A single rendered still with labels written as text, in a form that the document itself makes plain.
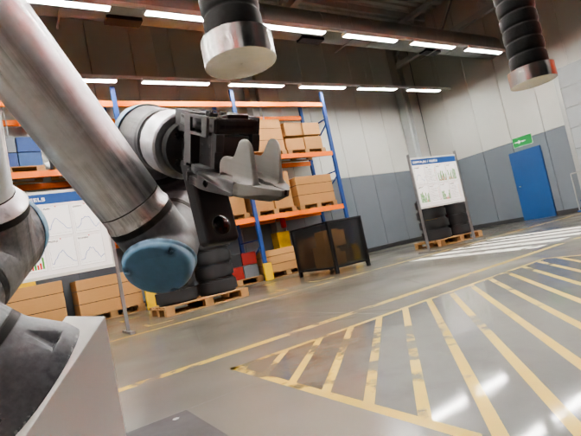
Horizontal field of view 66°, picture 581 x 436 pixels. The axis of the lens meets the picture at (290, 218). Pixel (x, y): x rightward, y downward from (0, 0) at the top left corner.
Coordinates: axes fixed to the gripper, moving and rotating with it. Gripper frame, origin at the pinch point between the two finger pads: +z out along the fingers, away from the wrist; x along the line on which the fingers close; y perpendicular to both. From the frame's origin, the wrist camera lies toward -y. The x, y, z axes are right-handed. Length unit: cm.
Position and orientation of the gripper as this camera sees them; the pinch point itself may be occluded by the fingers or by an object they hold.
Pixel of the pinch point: (277, 197)
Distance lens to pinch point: 45.3
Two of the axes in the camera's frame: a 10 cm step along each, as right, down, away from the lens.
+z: 6.3, 2.7, -7.3
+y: 0.8, -9.6, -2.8
